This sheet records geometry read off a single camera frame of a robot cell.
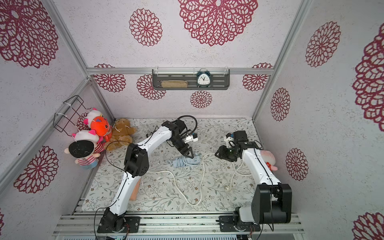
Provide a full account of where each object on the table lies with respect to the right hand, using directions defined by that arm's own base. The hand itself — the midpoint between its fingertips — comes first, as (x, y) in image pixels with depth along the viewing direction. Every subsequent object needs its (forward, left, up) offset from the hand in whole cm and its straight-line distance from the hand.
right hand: (219, 153), depth 85 cm
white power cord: (-10, +9, -13) cm, 19 cm away
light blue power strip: (-2, +22, -7) cm, 23 cm away
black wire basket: (+6, +78, +22) cm, 81 cm away
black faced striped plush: (-4, +70, +10) cm, 71 cm away
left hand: (+2, +17, -6) cm, 18 cm away
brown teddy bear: (+14, +63, -4) cm, 65 cm away
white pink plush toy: (+21, +80, +9) cm, 83 cm away
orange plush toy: (+10, +68, +11) cm, 69 cm away
